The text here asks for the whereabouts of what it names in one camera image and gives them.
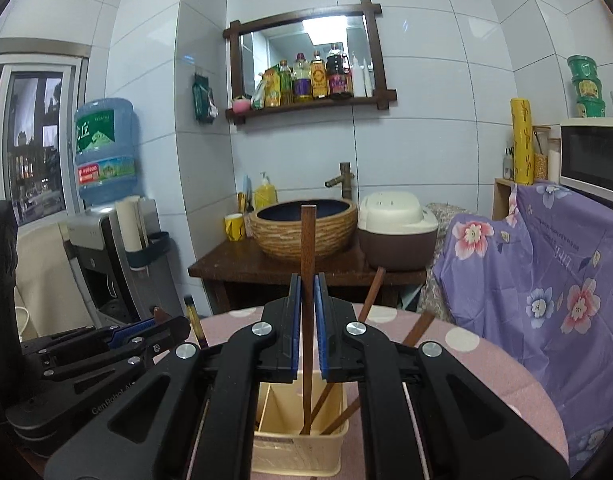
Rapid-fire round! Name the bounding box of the yellow oil bottle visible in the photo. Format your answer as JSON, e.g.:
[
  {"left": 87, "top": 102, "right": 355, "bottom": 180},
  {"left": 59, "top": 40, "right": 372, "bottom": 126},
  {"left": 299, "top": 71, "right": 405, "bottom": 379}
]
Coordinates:
[{"left": 291, "top": 52, "right": 313, "bottom": 103}]

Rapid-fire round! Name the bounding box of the dark blue cup holder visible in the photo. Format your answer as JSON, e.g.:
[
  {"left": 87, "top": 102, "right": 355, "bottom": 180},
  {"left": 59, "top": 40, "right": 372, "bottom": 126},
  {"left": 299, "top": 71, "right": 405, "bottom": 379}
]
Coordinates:
[{"left": 126, "top": 231, "right": 171, "bottom": 267}]

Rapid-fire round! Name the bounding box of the grey patterned cloth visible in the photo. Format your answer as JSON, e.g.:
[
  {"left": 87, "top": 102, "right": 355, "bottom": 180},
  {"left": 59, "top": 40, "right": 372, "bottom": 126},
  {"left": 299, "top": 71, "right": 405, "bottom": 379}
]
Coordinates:
[{"left": 417, "top": 203, "right": 470, "bottom": 323}]

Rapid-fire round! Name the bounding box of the grey water dispenser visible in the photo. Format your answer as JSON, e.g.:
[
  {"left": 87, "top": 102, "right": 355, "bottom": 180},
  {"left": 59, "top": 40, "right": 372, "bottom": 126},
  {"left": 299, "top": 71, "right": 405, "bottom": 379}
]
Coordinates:
[{"left": 66, "top": 197, "right": 187, "bottom": 326}]

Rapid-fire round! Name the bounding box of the yellow cup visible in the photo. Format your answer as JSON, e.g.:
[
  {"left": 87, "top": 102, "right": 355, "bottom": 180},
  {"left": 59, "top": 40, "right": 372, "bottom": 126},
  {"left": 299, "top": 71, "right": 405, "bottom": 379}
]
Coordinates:
[{"left": 224, "top": 212, "right": 244, "bottom": 242}]

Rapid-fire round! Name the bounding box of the blue handled brush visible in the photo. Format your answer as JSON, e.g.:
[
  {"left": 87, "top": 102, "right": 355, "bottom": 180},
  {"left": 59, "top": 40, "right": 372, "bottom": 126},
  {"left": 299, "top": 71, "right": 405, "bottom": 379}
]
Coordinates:
[{"left": 236, "top": 175, "right": 254, "bottom": 215}]

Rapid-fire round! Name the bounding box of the blue water bottle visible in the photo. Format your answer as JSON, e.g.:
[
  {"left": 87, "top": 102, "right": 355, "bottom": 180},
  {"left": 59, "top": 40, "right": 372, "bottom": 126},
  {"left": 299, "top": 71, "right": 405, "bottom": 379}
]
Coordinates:
[{"left": 74, "top": 97, "right": 140, "bottom": 207}]

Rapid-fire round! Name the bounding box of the sleeve of paper cups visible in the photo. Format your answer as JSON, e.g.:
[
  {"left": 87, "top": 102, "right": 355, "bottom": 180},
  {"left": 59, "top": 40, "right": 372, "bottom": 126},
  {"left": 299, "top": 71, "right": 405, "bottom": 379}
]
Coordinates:
[{"left": 115, "top": 199, "right": 150, "bottom": 253}]

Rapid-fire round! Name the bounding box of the dark wooden sink cabinet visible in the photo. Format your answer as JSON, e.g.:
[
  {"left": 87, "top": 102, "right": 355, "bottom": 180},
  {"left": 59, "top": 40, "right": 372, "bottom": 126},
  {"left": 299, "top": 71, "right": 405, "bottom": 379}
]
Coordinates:
[{"left": 188, "top": 237, "right": 427, "bottom": 313}]

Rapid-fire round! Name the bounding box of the amber sauce bottle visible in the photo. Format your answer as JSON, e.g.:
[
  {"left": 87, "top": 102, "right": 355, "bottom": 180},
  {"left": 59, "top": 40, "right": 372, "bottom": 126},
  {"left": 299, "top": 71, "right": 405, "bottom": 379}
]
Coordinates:
[{"left": 310, "top": 51, "right": 329, "bottom": 100}]

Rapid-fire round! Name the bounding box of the glass jar of grains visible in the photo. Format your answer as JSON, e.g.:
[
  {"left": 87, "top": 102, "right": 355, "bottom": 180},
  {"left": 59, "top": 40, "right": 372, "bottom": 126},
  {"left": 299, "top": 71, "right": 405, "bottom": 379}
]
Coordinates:
[{"left": 533, "top": 125, "right": 562, "bottom": 183}]

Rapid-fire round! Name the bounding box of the yellow wrap roll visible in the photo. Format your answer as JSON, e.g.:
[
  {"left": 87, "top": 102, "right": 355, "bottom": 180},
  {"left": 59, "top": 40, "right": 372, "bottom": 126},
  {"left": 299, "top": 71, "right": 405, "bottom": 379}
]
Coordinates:
[{"left": 510, "top": 98, "right": 535, "bottom": 186}]

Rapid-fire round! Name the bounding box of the cream plastic utensil holder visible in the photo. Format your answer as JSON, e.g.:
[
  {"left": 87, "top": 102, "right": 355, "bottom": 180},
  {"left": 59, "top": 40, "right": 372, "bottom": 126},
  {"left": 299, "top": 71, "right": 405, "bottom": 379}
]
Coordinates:
[{"left": 251, "top": 370, "right": 350, "bottom": 478}]

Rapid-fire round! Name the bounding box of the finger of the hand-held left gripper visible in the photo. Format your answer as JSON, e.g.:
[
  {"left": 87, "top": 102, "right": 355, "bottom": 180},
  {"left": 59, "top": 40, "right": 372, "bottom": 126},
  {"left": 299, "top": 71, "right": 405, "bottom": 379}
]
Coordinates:
[
  {"left": 45, "top": 315, "right": 193, "bottom": 396},
  {"left": 39, "top": 318, "right": 158, "bottom": 362}
]

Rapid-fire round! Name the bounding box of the pink polka dot tablecloth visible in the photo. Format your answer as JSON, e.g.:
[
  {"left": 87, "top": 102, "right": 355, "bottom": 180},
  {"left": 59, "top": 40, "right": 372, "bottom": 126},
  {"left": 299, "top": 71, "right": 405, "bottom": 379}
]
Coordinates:
[{"left": 151, "top": 302, "right": 570, "bottom": 480}]

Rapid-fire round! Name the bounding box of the green pouch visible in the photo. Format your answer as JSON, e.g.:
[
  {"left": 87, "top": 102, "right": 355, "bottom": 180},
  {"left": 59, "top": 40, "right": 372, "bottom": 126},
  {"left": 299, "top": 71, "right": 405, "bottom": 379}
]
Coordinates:
[{"left": 192, "top": 72, "right": 220, "bottom": 123}]

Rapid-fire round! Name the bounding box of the brown and cream rice cooker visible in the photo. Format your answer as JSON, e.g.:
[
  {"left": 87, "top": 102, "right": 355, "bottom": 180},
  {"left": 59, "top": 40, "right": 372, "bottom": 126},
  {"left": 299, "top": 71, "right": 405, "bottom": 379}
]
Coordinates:
[{"left": 357, "top": 191, "right": 440, "bottom": 272}]

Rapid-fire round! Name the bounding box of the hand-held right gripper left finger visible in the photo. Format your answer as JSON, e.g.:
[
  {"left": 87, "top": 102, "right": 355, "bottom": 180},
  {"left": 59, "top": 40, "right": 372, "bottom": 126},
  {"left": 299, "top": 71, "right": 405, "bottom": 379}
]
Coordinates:
[{"left": 44, "top": 272, "right": 303, "bottom": 480}]

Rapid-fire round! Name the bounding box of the dark soy sauce bottle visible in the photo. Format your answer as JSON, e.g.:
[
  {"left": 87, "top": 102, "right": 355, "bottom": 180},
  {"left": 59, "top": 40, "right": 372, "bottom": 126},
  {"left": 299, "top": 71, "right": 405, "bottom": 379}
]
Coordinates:
[{"left": 325, "top": 44, "right": 353, "bottom": 99}]

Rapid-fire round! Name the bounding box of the purple floral cloth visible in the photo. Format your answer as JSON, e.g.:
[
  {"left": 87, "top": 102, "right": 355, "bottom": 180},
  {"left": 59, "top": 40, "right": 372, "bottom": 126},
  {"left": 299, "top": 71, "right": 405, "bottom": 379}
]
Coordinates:
[{"left": 431, "top": 181, "right": 613, "bottom": 476}]

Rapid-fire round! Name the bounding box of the wooden framed mirror shelf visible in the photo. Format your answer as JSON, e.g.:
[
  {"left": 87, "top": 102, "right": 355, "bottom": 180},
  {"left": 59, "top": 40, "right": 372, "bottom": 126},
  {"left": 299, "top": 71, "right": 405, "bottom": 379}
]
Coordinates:
[{"left": 223, "top": 0, "right": 398, "bottom": 126}]

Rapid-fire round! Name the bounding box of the aluminium frame window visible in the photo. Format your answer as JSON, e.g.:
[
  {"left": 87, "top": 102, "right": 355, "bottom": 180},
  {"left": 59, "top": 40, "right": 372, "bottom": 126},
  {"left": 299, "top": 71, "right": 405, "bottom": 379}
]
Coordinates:
[{"left": 0, "top": 37, "right": 92, "bottom": 231}]

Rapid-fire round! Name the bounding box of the light wooden shelf box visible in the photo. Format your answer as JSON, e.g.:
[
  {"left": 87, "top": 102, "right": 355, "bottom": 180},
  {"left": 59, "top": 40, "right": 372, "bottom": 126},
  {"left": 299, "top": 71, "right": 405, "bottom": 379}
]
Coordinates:
[{"left": 493, "top": 177, "right": 517, "bottom": 221}]

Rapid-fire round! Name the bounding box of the woven pattern sink basin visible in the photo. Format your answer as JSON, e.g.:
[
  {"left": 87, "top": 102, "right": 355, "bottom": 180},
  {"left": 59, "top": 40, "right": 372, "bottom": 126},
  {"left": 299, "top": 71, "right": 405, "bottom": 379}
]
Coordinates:
[{"left": 249, "top": 198, "right": 360, "bottom": 263}]

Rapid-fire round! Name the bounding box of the white microwave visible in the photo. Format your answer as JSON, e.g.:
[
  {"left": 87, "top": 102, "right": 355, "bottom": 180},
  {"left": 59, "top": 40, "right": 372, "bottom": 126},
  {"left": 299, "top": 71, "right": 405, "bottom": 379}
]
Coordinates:
[{"left": 559, "top": 117, "right": 613, "bottom": 206}]

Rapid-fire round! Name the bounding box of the yellow soap bottle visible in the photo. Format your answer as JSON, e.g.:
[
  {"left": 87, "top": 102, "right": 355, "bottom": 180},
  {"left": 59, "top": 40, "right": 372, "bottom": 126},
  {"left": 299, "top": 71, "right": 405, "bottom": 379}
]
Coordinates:
[{"left": 254, "top": 171, "right": 278, "bottom": 211}]

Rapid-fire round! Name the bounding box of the yellow pouch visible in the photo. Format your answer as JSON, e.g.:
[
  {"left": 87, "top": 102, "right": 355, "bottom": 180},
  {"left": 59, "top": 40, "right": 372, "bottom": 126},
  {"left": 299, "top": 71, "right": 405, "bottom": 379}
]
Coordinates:
[{"left": 263, "top": 65, "right": 282, "bottom": 108}]

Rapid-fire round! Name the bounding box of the bronze faucet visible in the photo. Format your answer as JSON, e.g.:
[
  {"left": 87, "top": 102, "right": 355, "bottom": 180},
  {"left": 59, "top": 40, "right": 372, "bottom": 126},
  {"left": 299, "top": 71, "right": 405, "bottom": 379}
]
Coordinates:
[{"left": 325, "top": 162, "right": 356, "bottom": 200}]

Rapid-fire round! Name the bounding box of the green bottle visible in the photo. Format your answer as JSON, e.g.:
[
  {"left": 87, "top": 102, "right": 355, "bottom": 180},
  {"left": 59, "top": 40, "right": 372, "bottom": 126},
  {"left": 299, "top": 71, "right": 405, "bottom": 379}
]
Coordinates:
[{"left": 278, "top": 60, "right": 293, "bottom": 107}]

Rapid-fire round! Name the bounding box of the tall white bottle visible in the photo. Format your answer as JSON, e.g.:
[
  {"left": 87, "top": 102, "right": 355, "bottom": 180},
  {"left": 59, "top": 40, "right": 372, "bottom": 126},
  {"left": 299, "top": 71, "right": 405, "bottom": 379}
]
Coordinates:
[{"left": 351, "top": 52, "right": 366, "bottom": 98}]

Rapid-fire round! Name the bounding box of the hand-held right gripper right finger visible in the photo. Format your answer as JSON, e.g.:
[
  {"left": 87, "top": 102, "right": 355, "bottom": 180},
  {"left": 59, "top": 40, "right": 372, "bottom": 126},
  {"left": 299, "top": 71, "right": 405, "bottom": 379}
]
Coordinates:
[{"left": 314, "top": 272, "right": 571, "bottom": 480}]

